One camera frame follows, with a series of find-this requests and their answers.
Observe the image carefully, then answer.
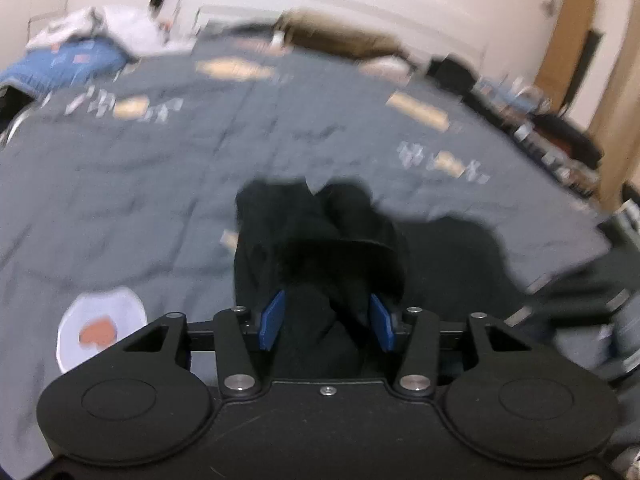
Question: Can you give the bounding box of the white clothes pile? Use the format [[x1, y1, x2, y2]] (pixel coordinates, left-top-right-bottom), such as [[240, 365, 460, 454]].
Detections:
[[26, 5, 194, 57]]

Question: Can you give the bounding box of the white pillow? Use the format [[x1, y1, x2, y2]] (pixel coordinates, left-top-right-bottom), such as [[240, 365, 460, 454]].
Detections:
[[359, 57, 415, 79]]

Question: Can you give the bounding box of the folded clothes stack, blue top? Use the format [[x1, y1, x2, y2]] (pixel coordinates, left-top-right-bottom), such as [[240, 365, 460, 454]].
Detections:
[[470, 77, 557, 127]]

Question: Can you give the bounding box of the tall brown cardboard box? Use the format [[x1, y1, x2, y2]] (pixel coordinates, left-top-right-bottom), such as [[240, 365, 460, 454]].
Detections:
[[531, 0, 602, 117]]

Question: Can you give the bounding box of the black shirt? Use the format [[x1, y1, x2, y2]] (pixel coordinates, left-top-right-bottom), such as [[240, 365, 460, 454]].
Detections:
[[233, 177, 507, 379]]

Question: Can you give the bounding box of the grey printed quilt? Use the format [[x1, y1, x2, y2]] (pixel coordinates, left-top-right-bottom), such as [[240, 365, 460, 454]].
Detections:
[[0, 35, 617, 461]]

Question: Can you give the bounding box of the black clothes pile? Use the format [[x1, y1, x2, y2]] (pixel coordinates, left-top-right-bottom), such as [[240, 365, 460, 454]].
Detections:
[[426, 55, 482, 94]]

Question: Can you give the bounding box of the white bed headboard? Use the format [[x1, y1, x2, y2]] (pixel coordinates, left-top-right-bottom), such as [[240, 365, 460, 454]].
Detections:
[[196, 0, 487, 61]]

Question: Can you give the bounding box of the folded black and white clothes stack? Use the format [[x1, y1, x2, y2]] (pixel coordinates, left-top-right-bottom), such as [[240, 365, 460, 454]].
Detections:
[[606, 199, 640, 252]]

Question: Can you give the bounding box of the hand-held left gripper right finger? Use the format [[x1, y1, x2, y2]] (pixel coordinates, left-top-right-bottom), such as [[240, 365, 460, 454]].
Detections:
[[369, 292, 532, 399]]

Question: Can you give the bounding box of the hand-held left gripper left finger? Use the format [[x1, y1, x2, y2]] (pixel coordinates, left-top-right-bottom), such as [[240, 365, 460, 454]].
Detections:
[[122, 289, 287, 399]]

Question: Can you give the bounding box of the blue denim cloth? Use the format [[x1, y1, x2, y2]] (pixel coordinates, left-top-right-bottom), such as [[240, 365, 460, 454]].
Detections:
[[0, 40, 129, 97]]

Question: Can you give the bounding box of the stack of brown folded clothes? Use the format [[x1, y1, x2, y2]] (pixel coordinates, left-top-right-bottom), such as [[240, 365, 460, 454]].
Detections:
[[272, 7, 412, 62]]

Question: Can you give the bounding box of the folded clothes stack, black top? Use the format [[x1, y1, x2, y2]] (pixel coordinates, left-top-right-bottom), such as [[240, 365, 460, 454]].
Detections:
[[514, 112, 604, 197]]

